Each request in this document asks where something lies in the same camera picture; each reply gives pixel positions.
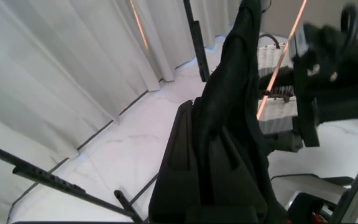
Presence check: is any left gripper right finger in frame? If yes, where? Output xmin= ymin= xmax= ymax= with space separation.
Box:
xmin=206 ymin=129 xmax=269 ymax=223

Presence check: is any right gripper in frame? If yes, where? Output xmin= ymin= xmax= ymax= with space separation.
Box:
xmin=292 ymin=60 xmax=358 ymax=147

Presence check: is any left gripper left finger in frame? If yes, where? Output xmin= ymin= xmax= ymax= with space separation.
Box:
xmin=149 ymin=100 xmax=203 ymax=223

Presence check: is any pink clothes hanger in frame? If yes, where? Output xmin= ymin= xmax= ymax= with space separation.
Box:
xmin=129 ymin=0 xmax=150 ymax=52
xmin=255 ymin=0 xmax=308 ymax=121

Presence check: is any black t-shirt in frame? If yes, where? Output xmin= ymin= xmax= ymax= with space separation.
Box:
xmin=192 ymin=0 xmax=289 ymax=224

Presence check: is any white laundry basket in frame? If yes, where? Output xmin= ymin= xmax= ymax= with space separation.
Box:
xmin=256 ymin=33 xmax=306 ymax=153

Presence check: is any black clothes rack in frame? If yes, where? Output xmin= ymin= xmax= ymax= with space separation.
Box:
xmin=0 ymin=0 xmax=211 ymax=223

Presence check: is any white curtain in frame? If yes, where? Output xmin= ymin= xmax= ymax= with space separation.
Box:
xmin=0 ymin=0 xmax=242 ymax=224

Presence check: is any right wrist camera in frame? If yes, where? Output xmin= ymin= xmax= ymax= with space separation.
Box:
xmin=289 ymin=21 xmax=358 ymax=90

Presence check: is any black cable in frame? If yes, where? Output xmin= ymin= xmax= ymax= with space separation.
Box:
xmin=340 ymin=2 xmax=358 ymax=43

